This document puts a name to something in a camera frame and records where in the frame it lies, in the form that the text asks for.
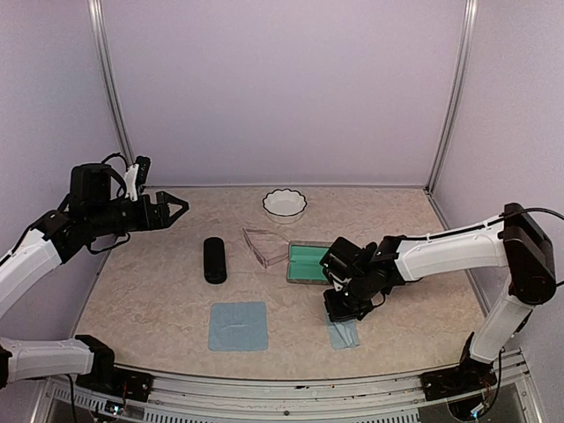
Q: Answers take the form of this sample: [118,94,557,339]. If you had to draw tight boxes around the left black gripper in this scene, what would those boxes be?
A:
[86,189,188,237]

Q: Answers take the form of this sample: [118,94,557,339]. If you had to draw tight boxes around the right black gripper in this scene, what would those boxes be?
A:
[323,274,375,323]

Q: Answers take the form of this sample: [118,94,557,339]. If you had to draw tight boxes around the blue cleaning cloth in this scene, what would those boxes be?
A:
[325,315,360,350]
[208,301,269,352]

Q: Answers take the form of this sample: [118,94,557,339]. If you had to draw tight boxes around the grey glasses case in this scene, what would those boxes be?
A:
[286,241,331,286]

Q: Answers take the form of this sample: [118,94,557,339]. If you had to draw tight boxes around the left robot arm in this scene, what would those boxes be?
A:
[1,156,189,392]

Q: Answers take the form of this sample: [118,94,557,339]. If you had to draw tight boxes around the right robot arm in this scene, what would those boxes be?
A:
[320,203,561,391]

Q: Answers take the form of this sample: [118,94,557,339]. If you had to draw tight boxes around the black glasses case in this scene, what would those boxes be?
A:
[204,237,227,285]

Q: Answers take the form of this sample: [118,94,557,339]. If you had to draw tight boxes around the white scalloped bowl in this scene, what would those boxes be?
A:
[263,189,308,224]

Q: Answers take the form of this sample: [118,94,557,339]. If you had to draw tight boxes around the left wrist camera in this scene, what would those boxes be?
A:
[123,156,151,202]

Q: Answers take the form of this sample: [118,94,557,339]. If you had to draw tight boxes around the clear frame glasses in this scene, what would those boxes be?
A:
[241,227,290,269]

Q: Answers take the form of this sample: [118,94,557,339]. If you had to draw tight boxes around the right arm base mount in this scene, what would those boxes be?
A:
[419,332,498,401]

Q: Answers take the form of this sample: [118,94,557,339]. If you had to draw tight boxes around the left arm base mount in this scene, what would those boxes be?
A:
[75,335,153,403]

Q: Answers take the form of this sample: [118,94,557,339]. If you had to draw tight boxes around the front aluminium rail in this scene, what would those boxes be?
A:
[34,347,543,423]

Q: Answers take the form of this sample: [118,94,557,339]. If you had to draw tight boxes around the left aluminium frame post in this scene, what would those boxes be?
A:
[87,0,135,164]

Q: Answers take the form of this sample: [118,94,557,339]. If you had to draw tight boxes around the aluminium frame post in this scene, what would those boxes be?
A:
[425,0,479,197]
[87,0,135,164]

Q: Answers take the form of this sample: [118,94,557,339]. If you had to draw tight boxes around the right aluminium frame post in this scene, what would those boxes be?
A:
[425,0,479,197]

